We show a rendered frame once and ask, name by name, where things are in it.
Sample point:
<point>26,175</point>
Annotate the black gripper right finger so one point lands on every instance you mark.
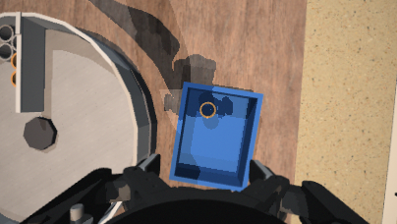
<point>312,202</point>

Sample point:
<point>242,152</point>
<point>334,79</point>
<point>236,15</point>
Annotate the blue crate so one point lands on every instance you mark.
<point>215,152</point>

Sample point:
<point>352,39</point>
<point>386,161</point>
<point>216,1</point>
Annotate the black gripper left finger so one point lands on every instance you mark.
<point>93,194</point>

